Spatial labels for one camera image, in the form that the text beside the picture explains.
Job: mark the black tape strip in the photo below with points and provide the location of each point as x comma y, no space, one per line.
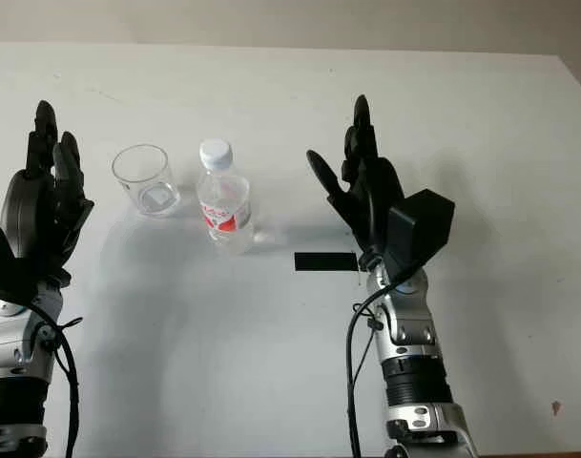
324,262

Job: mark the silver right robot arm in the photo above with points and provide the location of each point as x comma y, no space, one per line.
414,362

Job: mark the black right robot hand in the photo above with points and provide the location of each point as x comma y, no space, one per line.
368,200

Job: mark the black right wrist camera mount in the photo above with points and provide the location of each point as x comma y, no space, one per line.
421,224

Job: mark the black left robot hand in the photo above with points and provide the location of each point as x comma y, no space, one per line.
32,205

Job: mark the clear plastic cup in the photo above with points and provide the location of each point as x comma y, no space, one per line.
149,191
223,214

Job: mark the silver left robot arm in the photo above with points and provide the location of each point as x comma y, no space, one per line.
8,334

